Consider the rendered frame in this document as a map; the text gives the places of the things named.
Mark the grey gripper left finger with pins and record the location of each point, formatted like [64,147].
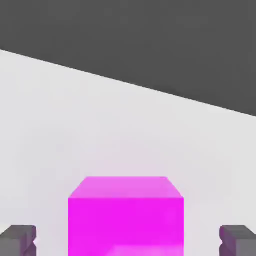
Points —
[17,241]

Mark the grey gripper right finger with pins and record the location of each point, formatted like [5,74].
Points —
[239,242]

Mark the small magenta cube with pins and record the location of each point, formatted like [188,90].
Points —
[126,220]

